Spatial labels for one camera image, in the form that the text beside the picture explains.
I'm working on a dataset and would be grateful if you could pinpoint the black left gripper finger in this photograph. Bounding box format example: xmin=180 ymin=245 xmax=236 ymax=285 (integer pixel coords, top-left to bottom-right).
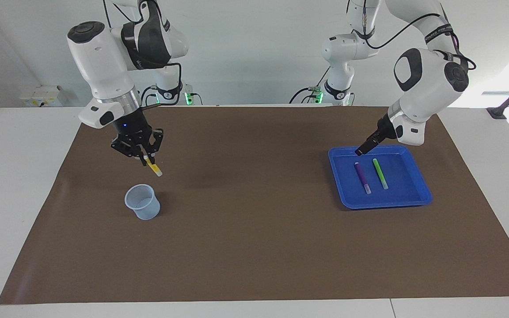
xmin=359 ymin=139 xmax=380 ymax=157
xmin=354 ymin=135 xmax=376 ymax=155

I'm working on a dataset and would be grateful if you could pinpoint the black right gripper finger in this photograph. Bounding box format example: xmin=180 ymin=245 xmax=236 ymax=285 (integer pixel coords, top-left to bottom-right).
xmin=111 ymin=137 xmax=145 ymax=165
xmin=148 ymin=128 xmax=164 ymax=155

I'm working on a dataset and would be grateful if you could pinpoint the green marker pen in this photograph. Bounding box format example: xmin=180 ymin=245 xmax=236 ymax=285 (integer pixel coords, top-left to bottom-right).
xmin=372 ymin=158 xmax=389 ymax=190

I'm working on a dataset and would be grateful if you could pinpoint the yellow marker pen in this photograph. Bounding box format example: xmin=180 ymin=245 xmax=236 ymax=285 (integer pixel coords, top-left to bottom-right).
xmin=143 ymin=154 xmax=163 ymax=178

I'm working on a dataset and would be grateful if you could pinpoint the purple marker pen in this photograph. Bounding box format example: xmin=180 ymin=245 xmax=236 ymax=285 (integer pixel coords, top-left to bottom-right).
xmin=354 ymin=162 xmax=372 ymax=195

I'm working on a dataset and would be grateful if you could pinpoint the blue plastic tray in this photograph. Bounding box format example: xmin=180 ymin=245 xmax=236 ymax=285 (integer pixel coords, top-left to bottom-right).
xmin=328 ymin=144 xmax=433 ymax=210

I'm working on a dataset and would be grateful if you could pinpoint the pale translucent plastic cup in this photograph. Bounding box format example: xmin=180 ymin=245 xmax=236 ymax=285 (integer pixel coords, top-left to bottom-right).
xmin=124 ymin=184 xmax=161 ymax=220

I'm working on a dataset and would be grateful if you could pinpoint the brown table mat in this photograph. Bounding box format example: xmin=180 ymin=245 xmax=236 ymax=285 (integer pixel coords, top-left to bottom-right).
xmin=0 ymin=105 xmax=509 ymax=305

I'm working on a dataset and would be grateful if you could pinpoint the black arm base cable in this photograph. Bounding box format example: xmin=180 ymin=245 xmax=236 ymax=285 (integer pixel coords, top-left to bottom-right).
xmin=289 ymin=65 xmax=330 ymax=105
xmin=141 ymin=86 xmax=159 ymax=106

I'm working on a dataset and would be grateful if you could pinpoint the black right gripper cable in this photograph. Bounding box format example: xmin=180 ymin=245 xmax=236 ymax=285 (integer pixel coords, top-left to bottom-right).
xmin=140 ymin=62 xmax=182 ymax=111

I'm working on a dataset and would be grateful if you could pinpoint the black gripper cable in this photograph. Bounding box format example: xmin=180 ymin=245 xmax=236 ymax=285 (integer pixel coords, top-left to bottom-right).
xmin=140 ymin=62 xmax=182 ymax=111
xmin=362 ymin=0 xmax=477 ymax=72

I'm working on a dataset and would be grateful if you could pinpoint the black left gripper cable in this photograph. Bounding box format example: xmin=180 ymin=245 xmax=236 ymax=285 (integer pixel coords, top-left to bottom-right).
xmin=362 ymin=0 xmax=477 ymax=72

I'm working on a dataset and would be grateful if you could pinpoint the white wall power box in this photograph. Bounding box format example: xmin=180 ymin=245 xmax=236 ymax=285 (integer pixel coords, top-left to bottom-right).
xmin=19 ymin=85 xmax=68 ymax=108

